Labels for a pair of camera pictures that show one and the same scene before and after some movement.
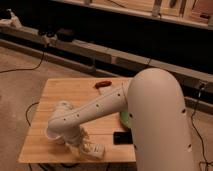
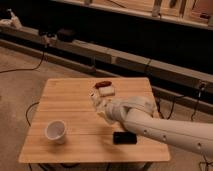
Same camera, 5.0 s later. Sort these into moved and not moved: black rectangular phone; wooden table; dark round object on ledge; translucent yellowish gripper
Moved: translucent yellowish gripper
Not moved: black rectangular phone; wooden table; dark round object on ledge
